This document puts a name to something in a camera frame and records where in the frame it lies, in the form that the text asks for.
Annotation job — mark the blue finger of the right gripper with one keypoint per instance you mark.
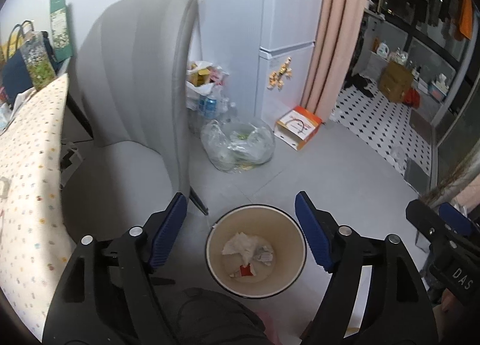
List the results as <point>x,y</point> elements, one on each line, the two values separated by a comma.
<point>427,222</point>
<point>455,219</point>

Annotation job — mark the green tall box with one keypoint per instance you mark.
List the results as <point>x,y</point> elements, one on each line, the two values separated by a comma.
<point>59,25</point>

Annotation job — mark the orange white cardboard box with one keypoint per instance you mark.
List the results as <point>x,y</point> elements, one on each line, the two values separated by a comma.
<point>297,127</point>

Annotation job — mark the torn red white carton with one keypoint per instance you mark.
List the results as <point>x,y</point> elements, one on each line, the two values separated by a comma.
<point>244,271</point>

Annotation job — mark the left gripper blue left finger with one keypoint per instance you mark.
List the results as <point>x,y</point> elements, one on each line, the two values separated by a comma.
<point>166,232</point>

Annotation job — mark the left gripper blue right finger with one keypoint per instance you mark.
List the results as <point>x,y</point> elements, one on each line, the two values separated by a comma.
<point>318,228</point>

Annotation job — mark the white plastic wrapper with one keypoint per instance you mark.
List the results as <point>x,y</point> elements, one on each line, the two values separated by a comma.
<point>242,244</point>

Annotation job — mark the white bag of recyclables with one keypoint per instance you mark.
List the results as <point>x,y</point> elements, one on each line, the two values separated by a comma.
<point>205,94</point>

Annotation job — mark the dark trouser knee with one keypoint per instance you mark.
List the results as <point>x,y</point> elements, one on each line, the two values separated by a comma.
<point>199,316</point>

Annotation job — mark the printed paper ball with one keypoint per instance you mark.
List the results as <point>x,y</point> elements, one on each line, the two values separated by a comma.
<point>264,254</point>

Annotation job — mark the pink curtain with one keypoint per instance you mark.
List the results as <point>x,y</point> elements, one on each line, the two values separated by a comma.
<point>336,37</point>

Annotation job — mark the white refrigerator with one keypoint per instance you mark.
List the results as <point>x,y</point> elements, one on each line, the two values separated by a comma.
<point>249,39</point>

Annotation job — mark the clear plastic garbage bag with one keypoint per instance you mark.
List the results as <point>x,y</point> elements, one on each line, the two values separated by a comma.
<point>236,144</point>

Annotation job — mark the navy tote bag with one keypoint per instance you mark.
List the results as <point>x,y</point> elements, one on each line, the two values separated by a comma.
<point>15,78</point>

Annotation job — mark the brown cardboard box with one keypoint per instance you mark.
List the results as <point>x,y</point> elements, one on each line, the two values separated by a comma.
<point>395,82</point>

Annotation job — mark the grey upholstered chair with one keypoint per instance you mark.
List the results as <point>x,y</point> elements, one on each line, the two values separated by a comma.
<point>131,73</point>

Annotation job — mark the cream round trash bin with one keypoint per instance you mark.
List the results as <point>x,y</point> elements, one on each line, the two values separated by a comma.
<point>274,228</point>

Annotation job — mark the yellow gecko fridge magnet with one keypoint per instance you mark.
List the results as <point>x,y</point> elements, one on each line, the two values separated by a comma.
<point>276,78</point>

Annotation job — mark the white detergent bottle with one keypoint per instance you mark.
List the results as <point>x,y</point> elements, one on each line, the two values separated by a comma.
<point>383,50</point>

